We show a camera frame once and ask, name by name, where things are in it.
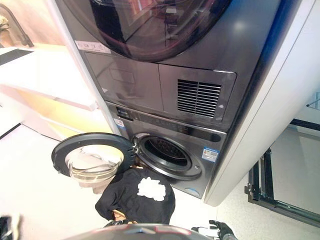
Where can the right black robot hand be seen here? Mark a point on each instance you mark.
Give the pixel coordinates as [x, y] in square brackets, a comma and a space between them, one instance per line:
[223, 228]

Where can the white cloth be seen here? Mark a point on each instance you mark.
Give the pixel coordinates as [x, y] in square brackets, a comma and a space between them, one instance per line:
[151, 188]

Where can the dark grey washing machine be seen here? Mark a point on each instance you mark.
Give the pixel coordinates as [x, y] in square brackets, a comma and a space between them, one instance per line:
[207, 175]

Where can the blue white energy label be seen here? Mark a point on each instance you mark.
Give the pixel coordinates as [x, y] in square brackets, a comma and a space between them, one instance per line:
[210, 154]

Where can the robot torso shell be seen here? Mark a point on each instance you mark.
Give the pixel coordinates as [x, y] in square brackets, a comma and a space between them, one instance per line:
[130, 232]

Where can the black garment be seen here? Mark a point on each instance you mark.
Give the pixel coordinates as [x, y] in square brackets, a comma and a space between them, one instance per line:
[120, 195]

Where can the round glass washer door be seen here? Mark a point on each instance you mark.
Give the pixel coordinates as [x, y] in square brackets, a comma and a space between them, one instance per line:
[75, 146]

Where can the round dark dryer door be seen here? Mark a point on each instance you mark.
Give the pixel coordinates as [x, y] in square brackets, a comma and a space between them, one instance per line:
[150, 25]

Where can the white warning label strip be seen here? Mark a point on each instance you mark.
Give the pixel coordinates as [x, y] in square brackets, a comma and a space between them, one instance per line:
[93, 47]

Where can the white low counter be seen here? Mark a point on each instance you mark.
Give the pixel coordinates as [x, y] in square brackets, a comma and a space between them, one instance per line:
[37, 75]

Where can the black metal frame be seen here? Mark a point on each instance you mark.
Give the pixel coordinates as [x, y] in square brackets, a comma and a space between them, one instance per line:
[267, 175]

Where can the white cabinet enclosure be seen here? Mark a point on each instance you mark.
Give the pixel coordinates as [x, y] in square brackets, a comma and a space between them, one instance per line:
[262, 125]

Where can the arched mirror dark frame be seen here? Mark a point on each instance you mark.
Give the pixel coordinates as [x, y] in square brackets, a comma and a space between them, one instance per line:
[23, 30]

